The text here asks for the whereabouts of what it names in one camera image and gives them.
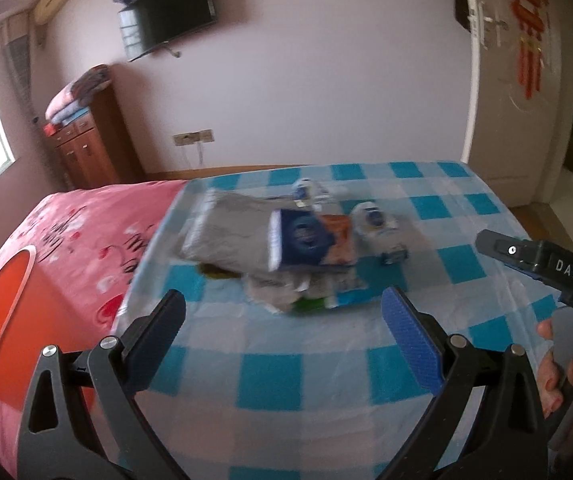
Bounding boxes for white door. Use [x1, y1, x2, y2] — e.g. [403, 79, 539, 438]
[459, 0, 573, 207]

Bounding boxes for wall power outlet strip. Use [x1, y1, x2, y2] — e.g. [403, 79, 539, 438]
[172, 129, 216, 147]

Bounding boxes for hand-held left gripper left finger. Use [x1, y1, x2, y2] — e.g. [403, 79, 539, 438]
[16, 289, 190, 480]

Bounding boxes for green white wet wipes packet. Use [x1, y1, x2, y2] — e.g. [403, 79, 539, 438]
[286, 275, 370, 315]

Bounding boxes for black wall television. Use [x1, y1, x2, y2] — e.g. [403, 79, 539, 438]
[134, 0, 218, 61]

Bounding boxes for folded blankets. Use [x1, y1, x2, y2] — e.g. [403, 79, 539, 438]
[45, 64, 113, 127]

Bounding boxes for wooden cabinet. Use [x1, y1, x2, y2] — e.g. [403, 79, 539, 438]
[44, 82, 133, 192]

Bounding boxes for grey plastic bag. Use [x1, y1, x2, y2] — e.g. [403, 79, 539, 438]
[181, 189, 280, 272]

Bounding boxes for blue checked plastic sheet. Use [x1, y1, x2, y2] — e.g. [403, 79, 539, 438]
[110, 160, 562, 480]

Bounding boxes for pink printed bedsheet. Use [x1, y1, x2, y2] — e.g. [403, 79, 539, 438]
[0, 179, 190, 480]

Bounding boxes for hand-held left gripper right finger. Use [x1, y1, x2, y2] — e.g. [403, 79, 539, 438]
[381, 286, 550, 480]

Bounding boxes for grey curtain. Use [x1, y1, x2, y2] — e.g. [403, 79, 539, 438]
[4, 35, 36, 122]

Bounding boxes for white plastic bottle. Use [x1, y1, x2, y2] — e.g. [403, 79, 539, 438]
[291, 179, 328, 207]

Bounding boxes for red door decoration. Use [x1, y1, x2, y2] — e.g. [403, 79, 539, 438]
[485, 0, 551, 99]

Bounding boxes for person's right hand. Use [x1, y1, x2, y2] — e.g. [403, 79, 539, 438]
[537, 320, 573, 417]

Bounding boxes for blue orange snack packet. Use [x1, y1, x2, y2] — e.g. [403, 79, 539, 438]
[268, 208, 357, 273]

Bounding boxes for crumpled white plastic wrapper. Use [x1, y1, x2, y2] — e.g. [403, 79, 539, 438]
[244, 271, 313, 312]

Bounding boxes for metal door handle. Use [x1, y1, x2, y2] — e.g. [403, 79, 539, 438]
[468, 1, 511, 50]

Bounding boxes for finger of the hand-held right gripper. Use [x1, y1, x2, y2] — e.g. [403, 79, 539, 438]
[476, 229, 545, 275]

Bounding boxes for wooden bed frame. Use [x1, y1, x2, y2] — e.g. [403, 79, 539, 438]
[144, 164, 292, 182]

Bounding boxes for white tissue packet, near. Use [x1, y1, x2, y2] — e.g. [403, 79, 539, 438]
[353, 201, 411, 267]

